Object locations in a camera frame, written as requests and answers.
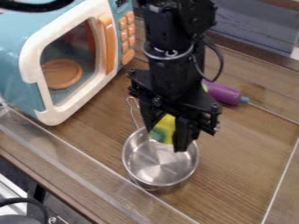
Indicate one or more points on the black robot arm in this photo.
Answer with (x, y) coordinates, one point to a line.
(175, 26)

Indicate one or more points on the clear acrylic barrier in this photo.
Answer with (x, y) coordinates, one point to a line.
(93, 190)

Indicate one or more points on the silver pot with handle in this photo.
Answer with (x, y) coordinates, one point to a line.
(155, 167)

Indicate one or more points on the blue toy microwave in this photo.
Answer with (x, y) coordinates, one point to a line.
(63, 48)

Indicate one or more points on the purple toy eggplant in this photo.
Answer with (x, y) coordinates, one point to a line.
(224, 94)

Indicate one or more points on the yellow toy banana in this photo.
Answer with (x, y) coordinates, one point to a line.
(162, 132)

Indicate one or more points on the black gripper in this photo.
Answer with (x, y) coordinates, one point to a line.
(168, 89)

